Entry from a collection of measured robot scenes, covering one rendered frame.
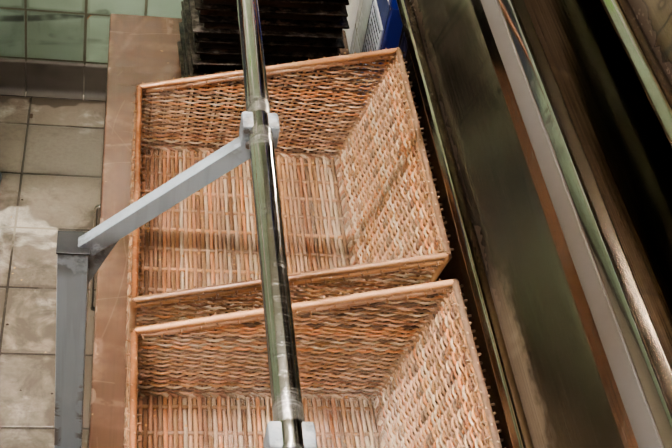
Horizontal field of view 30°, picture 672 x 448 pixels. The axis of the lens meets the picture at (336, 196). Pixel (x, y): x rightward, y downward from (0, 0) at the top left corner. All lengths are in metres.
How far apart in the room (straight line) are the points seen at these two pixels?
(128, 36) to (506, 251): 1.24
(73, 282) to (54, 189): 1.51
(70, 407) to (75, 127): 1.60
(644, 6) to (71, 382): 0.97
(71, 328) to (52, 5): 1.71
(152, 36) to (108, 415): 1.02
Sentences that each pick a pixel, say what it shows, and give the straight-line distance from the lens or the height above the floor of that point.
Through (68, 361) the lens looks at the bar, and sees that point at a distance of 1.81.
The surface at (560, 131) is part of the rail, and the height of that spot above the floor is 1.44.
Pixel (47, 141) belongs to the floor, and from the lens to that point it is 3.34.
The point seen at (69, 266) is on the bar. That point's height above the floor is 0.93.
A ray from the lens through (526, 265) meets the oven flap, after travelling 1.66.
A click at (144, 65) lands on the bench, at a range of 2.63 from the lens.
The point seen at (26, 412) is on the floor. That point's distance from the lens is 2.71.
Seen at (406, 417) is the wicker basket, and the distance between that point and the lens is 1.91.
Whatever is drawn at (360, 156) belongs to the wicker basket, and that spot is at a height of 0.67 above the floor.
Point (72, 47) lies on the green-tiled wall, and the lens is 3.42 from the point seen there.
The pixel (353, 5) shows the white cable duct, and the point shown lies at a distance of 2.86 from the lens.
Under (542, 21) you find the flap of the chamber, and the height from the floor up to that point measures 1.41.
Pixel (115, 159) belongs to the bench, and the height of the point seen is 0.58.
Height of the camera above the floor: 2.10
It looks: 40 degrees down
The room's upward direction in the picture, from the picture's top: 12 degrees clockwise
